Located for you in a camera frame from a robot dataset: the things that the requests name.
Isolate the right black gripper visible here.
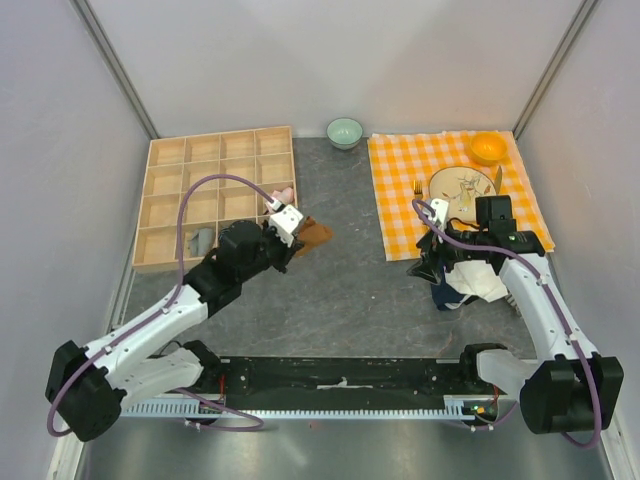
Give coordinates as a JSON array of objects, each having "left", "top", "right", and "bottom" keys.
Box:
[{"left": 406, "top": 217, "right": 488, "bottom": 285}]

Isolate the brown underwear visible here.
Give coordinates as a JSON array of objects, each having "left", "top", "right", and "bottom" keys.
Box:
[{"left": 295, "top": 216, "right": 334, "bottom": 257}]

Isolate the white cloth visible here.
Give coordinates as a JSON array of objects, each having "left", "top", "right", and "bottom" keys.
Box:
[{"left": 445, "top": 260, "right": 508, "bottom": 303}]

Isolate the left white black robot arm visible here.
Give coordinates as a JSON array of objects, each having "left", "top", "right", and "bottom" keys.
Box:
[{"left": 45, "top": 209, "right": 305, "bottom": 442}]

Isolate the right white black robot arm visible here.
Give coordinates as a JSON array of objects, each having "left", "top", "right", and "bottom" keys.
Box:
[{"left": 407, "top": 195, "right": 624, "bottom": 449}]

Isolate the navy blue underwear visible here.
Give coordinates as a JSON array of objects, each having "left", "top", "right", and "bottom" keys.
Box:
[{"left": 431, "top": 281, "right": 478, "bottom": 311}]

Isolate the pink rolled cloth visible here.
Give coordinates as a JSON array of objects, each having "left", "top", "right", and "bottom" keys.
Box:
[{"left": 265, "top": 187, "right": 295, "bottom": 208}]

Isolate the light grey rolled cloth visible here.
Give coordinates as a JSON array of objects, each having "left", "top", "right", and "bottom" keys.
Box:
[{"left": 188, "top": 227, "right": 215, "bottom": 257}]

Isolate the gold fork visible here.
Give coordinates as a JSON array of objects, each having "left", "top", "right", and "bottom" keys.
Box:
[{"left": 412, "top": 180, "right": 424, "bottom": 198}]

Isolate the beige decorated plate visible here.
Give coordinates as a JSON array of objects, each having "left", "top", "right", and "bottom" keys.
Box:
[{"left": 429, "top": 166, "right": 497, "bottom": 220}]

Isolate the grey ribbed cup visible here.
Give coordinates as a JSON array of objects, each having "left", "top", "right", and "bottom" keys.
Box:
[{"left": 504, "top": 294, "right": 522, "bottom": 317}]

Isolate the wooden compartment tray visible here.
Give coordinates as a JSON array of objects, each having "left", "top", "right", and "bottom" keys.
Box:
[{"left": 132, "top": 126, "right": 297, "bottom": 273}]

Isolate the orange checkered tablecloth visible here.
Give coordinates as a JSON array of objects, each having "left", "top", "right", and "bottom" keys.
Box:
[{"left": 368, "top": 131, "right": 555, "bottom": 261}]

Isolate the gold knife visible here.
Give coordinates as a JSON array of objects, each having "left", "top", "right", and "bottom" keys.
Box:
[{"left": 494, "top": 166, "right": 503, "bottom": 195}]

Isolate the orange bowl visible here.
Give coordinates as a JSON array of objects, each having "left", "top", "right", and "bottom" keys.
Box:
[{"left": 468, "top": 131, "right": 508, "bottom": 166}]

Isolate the teal ceramic bowl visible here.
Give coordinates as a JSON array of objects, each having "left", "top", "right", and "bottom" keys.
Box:
[{"left": 326, "top": 118, "right": 363, "bottom": 150}]

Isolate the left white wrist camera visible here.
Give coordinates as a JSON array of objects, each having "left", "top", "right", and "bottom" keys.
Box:
[{"left": 268, "top": 205, "right": 305, "bottom": 247}]

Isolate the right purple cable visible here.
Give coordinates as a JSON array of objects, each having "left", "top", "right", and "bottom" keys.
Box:
[{"left": 411, "top": 198, "right": 604, "bottom": 449}]

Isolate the purple cable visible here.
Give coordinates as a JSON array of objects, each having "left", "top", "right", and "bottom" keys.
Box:
[
  {"left": 411, "top": 198, "right": 604, "bottom": 449},
  {"left": 45, "top": 174, "right": 281, "bottom": 439}
]

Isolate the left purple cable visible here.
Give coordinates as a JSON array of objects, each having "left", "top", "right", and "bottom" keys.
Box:
[{"left": 45, "top": 174, "right": 281, "bottom": 439}]

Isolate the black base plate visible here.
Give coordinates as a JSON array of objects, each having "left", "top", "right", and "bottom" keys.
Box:
[{"left": 188, "top": 356, "right": 495, "bottom": 412}]

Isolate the aluminium frame rail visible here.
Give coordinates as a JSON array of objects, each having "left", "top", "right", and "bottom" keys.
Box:
[{"left": 74, "top": 356, "right": 615, "bottom": 399}]

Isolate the grey cable duct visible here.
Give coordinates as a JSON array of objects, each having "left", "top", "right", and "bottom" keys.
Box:
[{"left": 121, "top": 395, "right": 477, "bottom": 421}]

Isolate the left aluminium corner post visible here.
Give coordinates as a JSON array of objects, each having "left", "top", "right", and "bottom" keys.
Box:
[{"left": 70, "top": 0, "right": 160, "bottom": 140}]

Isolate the aluminium corner post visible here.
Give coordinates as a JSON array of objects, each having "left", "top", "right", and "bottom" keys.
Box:
[
  {"left": 70, "top": 0, "right": 160, "bottom": 140},
  {"left": 512, "top": 0, "right": 601, "bottom": 140}
]

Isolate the right aluminium corner post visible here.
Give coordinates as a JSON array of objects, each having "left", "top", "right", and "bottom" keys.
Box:
[{"left": 512, "top": 0, "right": 601, "bottom": 140}]

